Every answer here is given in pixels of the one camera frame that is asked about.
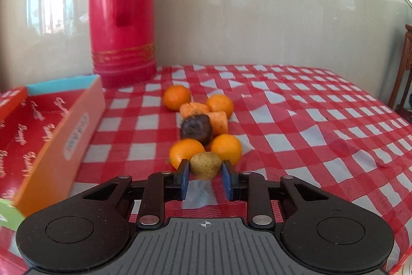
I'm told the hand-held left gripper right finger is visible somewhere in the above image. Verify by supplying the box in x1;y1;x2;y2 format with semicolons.
221;160;334;229

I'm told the red checkered tablecloth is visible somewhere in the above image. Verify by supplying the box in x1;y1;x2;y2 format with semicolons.
0;64;412;275

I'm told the yellowish potato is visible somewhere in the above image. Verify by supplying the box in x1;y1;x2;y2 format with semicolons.
190;152;223;180

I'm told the orange and red cardboard box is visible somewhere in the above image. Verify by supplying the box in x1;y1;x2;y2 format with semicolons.
0;74;107;230

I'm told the red thermos flask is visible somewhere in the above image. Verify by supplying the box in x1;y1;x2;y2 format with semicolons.
86;0;158;89

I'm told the carved wooden furniture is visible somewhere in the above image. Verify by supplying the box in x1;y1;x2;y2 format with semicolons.
388;24;412;121

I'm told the dark purple round fruit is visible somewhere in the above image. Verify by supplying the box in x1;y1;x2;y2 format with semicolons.
180;114;213;146

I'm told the orange tangerine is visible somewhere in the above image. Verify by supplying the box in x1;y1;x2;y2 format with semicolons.
206;94;234;119
163;85;192;111
210;134;242;166
169;138;206;170

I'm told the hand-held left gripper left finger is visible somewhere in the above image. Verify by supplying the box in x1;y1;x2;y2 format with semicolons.
76;160;190;229

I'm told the carrot piece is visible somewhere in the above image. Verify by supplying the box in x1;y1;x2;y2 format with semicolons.
206;111;229;135
179;103;210;119

